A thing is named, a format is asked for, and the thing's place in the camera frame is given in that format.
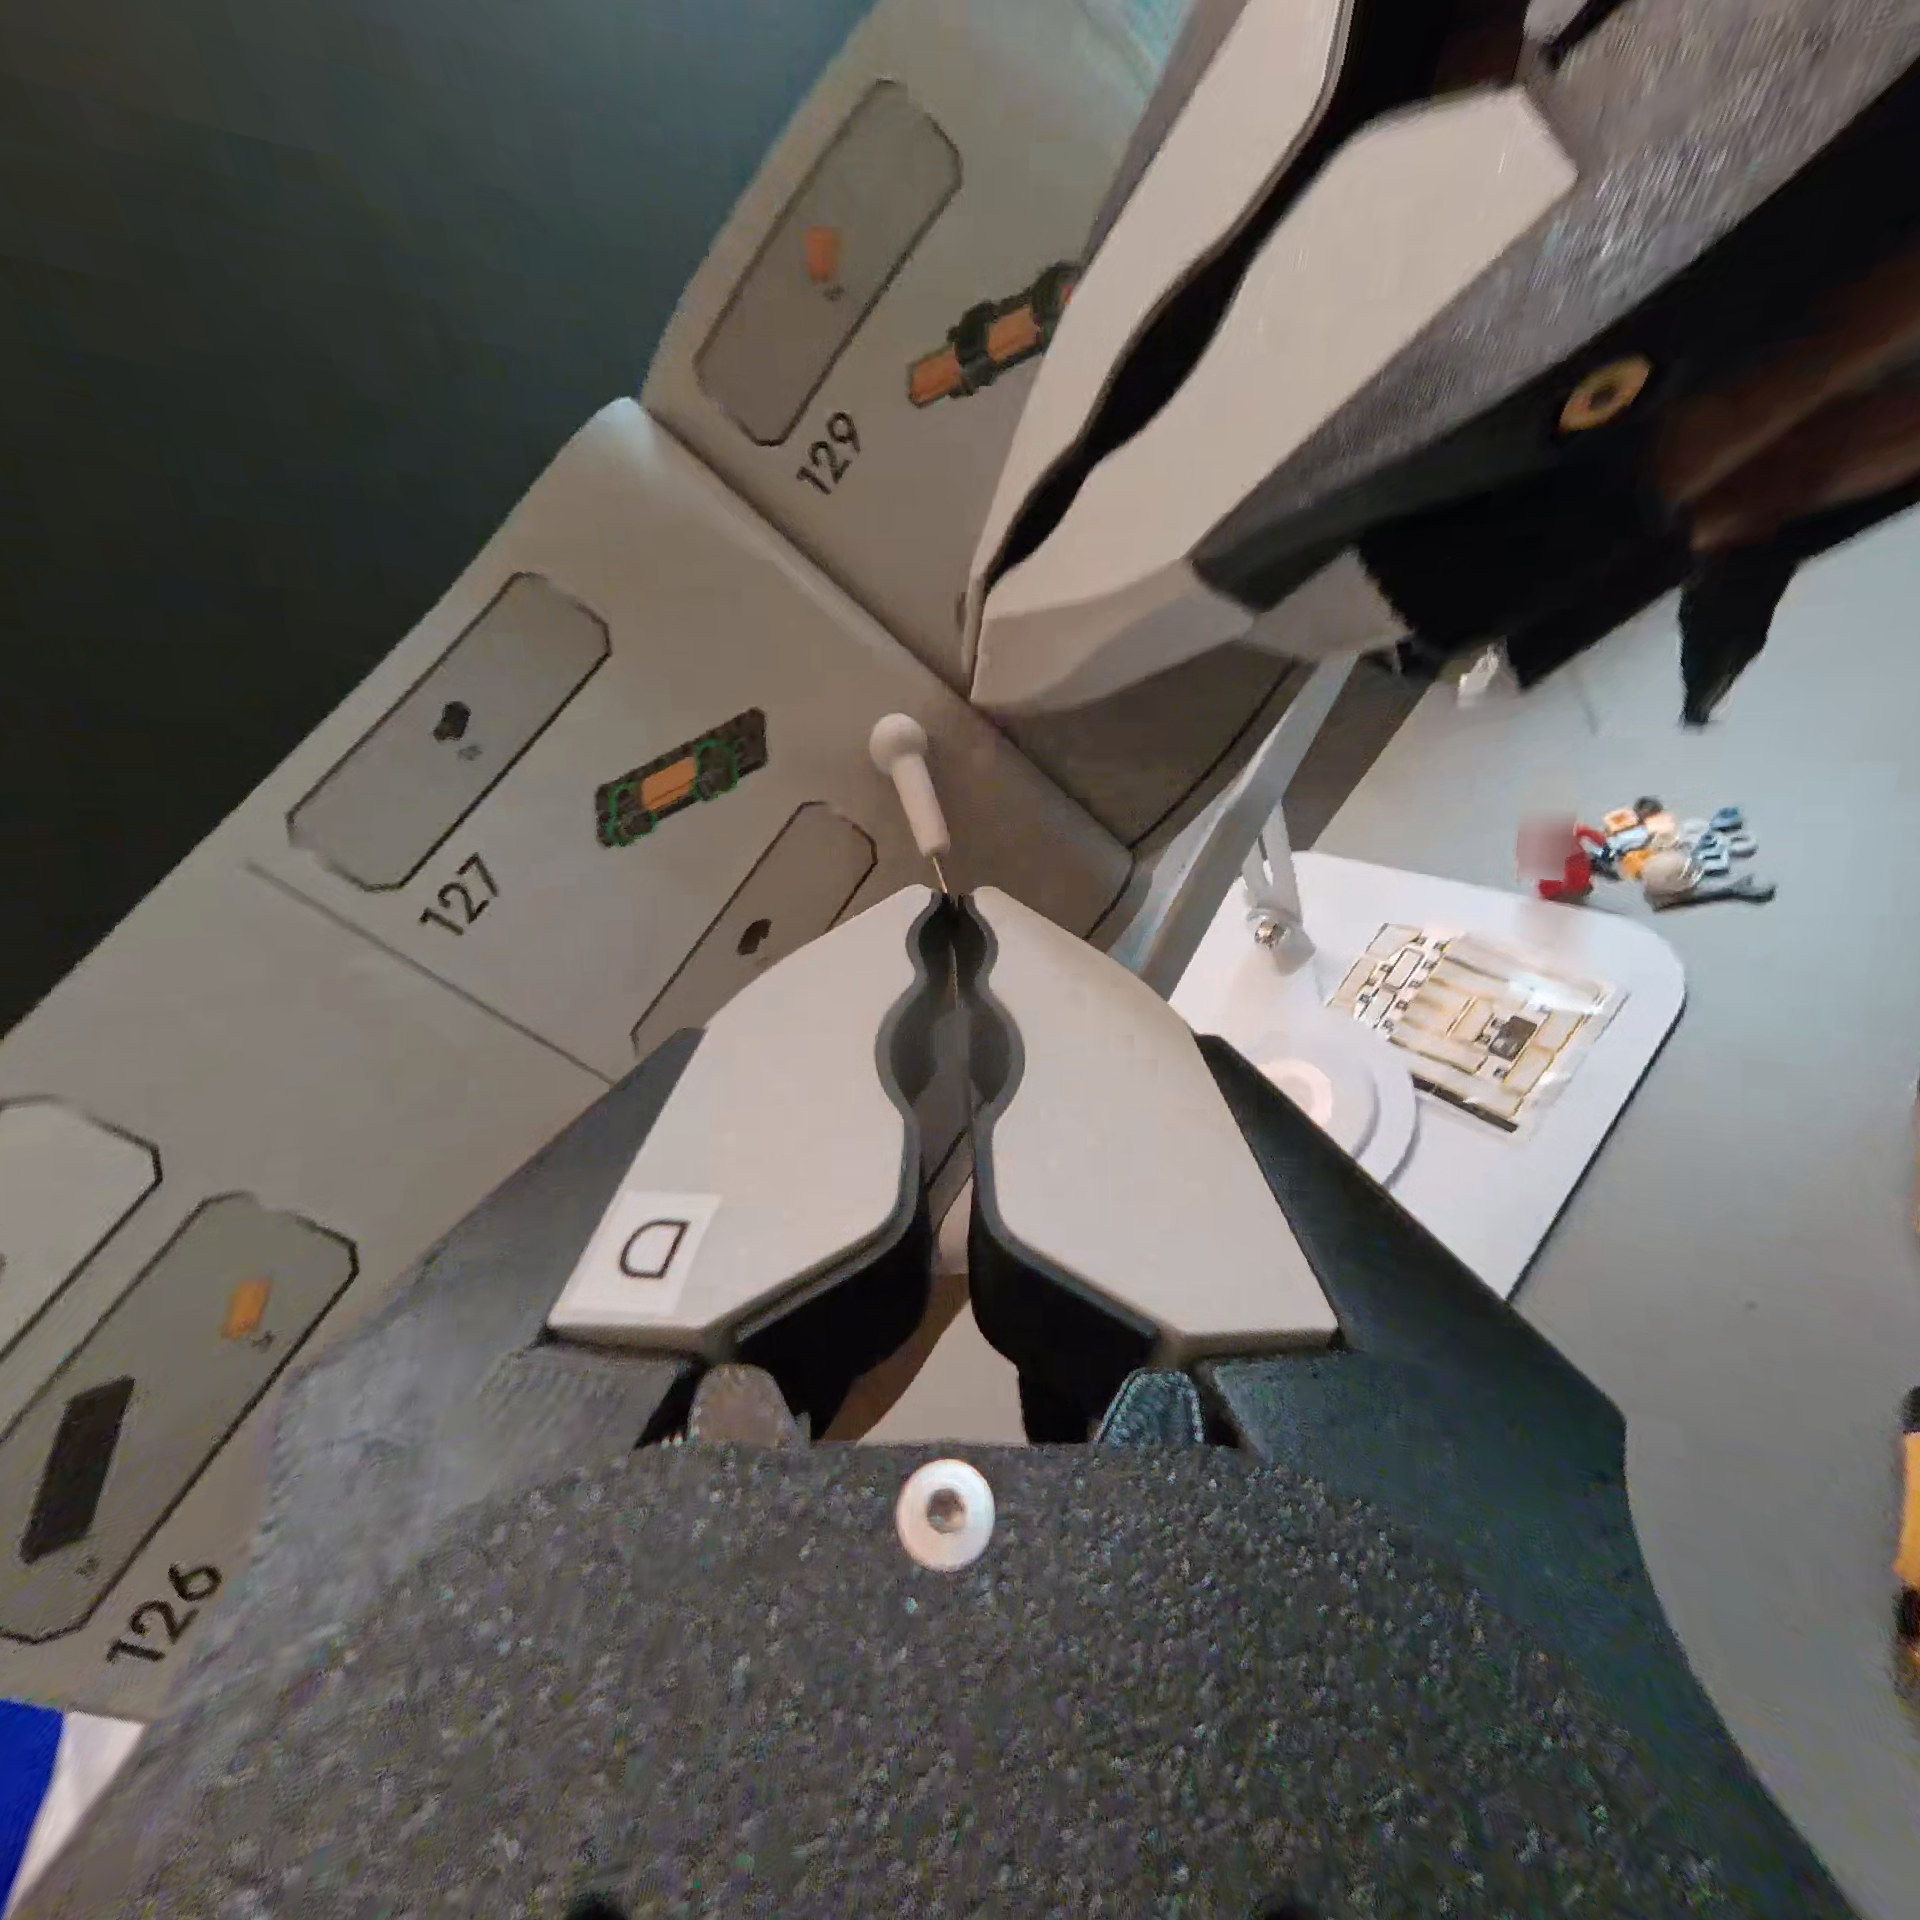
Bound yellow lego car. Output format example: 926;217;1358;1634
1891;1387;1920;1684

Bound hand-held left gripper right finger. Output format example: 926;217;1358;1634
965;888;1340;1431

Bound white book stand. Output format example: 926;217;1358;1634
865;645;1689;1306

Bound lego instruction booklet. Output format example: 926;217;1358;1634
0;0;1309;1728

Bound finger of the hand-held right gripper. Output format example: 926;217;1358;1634
972;0;1356;591
968;81;1584;711

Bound pile of mixed lego pieces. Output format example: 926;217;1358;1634
1591;795;1777;914

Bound person's right hand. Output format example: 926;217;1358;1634
1655;268;1920;557

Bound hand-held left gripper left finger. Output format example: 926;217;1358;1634
547;885;952;1431

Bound red lego minifigure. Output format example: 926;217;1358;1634
1515;816;1609;905

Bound blue plastic bin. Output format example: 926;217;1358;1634
0;1696;72;1881

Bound sticker sheet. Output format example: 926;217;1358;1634
1324;920;1631;1136

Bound white paper sheets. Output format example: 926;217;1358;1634
56;1707;147;1808

